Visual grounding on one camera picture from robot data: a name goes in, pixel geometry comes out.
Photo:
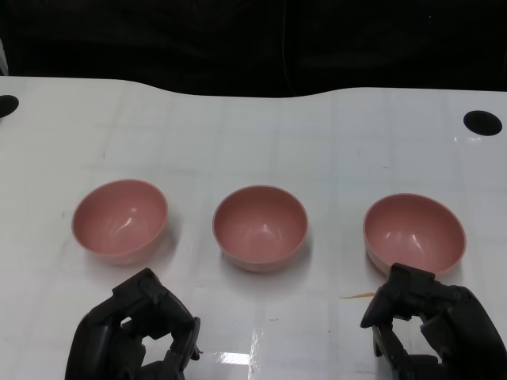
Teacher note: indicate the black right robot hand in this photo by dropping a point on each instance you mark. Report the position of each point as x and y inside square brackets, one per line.
[467, 324]

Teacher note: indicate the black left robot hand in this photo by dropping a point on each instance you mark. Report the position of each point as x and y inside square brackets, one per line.
[99, 336]

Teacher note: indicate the pink plastic bowl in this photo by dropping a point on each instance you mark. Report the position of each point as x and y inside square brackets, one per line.
[412, 233]
[119, 221]
[259, 229]

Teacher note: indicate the black round table grommet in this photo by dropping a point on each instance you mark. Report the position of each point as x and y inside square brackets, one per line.
[8, 106]
[482, 122]

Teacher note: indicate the white object at table edge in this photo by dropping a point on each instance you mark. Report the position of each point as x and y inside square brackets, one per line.
[3, 55]

